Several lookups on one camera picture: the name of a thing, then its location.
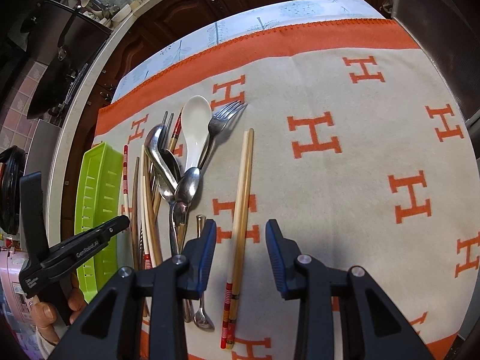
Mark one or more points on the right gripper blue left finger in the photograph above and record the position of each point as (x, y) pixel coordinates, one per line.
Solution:
(199, 254)

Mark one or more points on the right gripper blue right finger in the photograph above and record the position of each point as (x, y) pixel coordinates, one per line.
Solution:
(282, 254)

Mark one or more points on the bamboo chopstick red end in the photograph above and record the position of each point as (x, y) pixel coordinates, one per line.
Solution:
(240, 251)
(235, 235)

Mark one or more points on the small steel spoon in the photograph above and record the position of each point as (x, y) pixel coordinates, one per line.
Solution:
(186, 189)

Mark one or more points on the gold handled small spoon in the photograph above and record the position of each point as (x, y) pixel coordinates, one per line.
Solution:
(201, 318)

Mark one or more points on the dark brown wooden chopstick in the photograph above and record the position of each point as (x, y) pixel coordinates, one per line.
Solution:
(134, 227)

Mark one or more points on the white red patterned chopstick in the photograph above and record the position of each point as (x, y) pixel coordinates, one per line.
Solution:
(125, 180)

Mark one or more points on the large steel spoon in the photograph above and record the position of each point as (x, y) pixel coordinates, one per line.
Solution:
(152, 150)

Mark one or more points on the silver fork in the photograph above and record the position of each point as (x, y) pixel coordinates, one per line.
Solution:
(216, 126)

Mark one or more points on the white ceramic soup spoon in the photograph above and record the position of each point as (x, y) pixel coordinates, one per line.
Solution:
(195, 117)

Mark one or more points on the left hand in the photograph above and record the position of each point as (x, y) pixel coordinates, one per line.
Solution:
(44, 314)

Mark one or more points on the pink rice cooker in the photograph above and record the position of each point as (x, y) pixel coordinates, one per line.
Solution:
(12, 261)

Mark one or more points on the green plastic utensil tray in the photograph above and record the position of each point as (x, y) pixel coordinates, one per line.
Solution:
(97, 201)

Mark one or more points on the black electric kettle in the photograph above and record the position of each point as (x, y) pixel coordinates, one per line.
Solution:
(12, 164)

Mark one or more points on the orange beige H blanket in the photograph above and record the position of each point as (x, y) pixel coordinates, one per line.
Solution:
(360, 154)

